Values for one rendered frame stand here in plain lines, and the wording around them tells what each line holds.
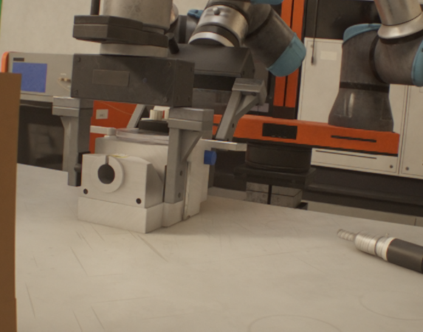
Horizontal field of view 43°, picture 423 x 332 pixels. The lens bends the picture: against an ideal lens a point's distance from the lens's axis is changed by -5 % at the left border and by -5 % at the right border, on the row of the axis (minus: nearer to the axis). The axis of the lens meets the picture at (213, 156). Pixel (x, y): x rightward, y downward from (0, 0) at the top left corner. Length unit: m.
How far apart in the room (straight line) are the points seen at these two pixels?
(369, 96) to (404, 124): 0.85
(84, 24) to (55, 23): 3.51
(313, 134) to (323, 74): 0.91
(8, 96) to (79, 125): 0.44
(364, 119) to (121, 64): 0.73
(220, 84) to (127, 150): 0.20
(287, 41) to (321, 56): 1.20
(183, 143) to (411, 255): 0.26
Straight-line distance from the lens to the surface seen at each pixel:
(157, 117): 0.71
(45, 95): 1.89
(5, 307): 0.23
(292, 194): 1.25
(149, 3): 0.60
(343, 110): 1.26
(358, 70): 1.25
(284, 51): 0.93
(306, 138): 1.22
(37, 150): 1.92
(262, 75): 2.18
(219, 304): 0.43
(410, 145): 2.09
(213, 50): 0.80
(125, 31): 0.56
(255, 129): 1.22
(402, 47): 1.15
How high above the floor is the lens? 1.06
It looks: 7 degrees down
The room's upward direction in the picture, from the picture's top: 5 degrees clockwise
